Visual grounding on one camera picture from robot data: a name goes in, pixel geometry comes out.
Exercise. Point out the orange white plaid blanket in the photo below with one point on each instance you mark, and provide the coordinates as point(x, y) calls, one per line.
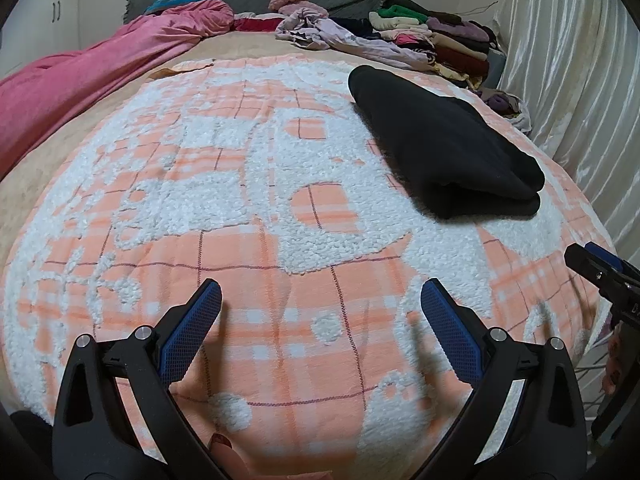
point(200, 210)

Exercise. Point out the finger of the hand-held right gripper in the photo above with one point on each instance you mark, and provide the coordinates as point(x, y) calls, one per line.
point(602, 255)
point(585, 262)

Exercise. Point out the red garment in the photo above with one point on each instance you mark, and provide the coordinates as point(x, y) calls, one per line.
point(257, 24)

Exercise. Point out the pink velvet blanket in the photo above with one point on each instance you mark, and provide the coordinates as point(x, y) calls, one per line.
point(100, 75)

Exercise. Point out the pile of folded clothes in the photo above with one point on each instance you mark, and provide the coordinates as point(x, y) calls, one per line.
point(460, 50)

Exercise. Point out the lilac crumpled garment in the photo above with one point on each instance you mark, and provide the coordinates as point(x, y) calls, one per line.
point(340, 35)

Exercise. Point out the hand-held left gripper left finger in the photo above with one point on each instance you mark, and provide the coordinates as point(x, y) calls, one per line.
point(192, 330)

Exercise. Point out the black sweater with orange cuffs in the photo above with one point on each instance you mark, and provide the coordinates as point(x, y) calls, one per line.
point(440, 150)

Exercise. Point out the person's right hand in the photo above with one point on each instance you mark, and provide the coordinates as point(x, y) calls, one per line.
point(612, 365)

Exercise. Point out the purple crumpled clothes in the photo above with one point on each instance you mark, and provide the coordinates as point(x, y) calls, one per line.
point(500, 102)

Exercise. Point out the white satin curtain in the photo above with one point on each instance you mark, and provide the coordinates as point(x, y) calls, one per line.
point(575, 85)

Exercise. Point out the white wardrobe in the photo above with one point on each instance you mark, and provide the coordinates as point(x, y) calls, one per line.
point(55, 25)

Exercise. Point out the person's left hand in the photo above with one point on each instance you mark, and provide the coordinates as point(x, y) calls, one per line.
point(230, 460)

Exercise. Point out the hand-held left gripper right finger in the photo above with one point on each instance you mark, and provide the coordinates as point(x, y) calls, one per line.
point(452, 332)

